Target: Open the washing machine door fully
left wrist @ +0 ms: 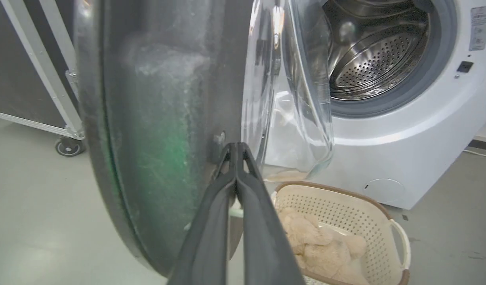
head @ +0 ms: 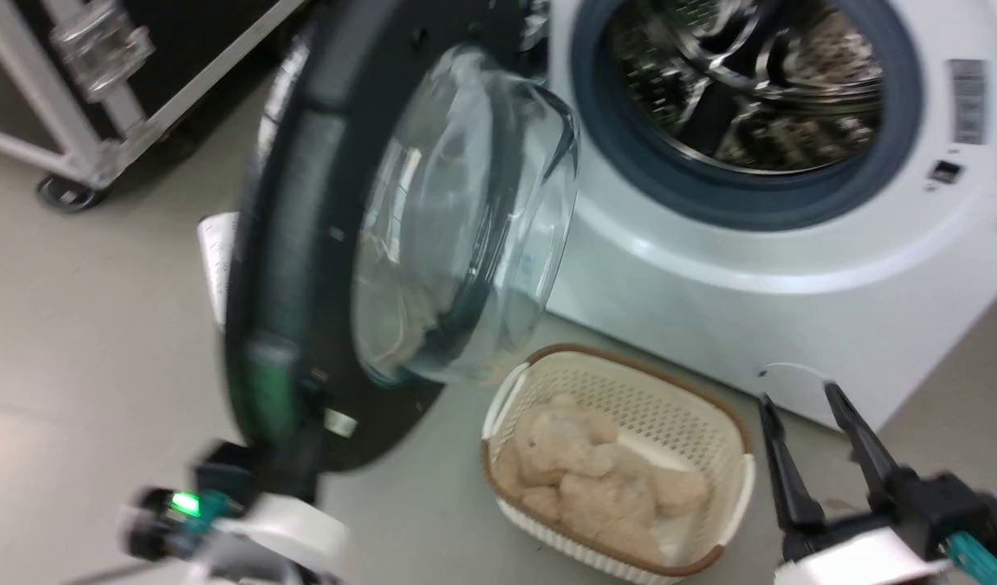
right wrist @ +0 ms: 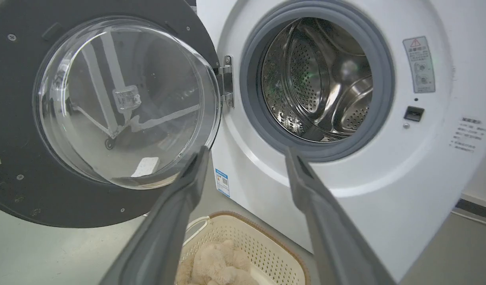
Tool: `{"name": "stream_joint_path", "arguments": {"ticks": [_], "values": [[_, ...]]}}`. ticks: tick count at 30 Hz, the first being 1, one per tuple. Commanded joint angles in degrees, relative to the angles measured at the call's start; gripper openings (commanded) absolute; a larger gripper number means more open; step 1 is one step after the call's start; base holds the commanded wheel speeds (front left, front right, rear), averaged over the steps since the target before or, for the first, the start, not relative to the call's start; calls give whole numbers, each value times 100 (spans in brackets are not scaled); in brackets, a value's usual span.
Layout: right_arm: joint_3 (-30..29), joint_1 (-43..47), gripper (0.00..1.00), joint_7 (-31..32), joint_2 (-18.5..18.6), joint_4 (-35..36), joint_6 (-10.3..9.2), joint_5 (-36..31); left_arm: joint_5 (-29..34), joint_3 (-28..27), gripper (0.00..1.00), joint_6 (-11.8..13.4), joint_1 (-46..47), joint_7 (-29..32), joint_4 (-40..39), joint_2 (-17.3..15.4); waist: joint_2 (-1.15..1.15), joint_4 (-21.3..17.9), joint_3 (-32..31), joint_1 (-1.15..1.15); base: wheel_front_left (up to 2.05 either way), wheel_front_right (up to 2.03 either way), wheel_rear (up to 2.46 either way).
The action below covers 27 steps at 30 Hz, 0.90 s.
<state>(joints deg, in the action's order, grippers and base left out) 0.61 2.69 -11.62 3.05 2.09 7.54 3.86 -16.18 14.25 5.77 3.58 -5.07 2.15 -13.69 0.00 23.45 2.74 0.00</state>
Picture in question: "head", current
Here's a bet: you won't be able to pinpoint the grey rubber door gasket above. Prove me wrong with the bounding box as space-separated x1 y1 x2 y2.
570 0 925 233

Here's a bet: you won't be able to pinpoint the cream plastic laundry basket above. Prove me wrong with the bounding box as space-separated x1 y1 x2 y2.
479 343 756 585

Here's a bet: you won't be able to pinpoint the silver butterfly case latch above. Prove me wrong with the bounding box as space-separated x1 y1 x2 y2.
50 0 155 104

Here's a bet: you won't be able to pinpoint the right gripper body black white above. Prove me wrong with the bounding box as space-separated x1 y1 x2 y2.
774 470 997 585

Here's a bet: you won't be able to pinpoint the teal cable connector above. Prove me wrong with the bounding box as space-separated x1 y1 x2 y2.
945 531 997 585

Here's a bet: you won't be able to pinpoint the white front-load washing machine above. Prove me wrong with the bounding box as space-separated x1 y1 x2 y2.
544 0 997 433

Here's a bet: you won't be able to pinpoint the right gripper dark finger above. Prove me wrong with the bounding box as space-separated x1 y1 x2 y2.
823 382 907 511
756 393 829 539

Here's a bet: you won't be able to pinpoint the white paper sheet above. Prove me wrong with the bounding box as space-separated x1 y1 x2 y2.
197 212 241 327

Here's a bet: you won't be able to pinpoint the steel washer drum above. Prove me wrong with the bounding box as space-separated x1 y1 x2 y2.
608 0 885 173

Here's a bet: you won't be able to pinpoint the beige plush teddy bear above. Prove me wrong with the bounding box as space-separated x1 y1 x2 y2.
492 393 710 568

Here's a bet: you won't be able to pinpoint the black flight case aluminium edges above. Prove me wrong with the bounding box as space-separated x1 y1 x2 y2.
0 0 308 189

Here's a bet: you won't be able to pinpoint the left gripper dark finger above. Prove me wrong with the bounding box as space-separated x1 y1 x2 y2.
194 440 259 501

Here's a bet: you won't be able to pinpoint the black round glass washer door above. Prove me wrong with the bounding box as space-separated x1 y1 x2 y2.
223 0 582 475

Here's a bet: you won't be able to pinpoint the grey label sticker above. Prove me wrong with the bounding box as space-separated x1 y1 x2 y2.
948 58 991 146

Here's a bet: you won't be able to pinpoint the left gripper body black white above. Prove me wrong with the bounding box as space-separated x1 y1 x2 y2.
118 484 349 585

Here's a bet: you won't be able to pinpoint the black caster wheel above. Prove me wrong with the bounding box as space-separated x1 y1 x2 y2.
36 174 102 215

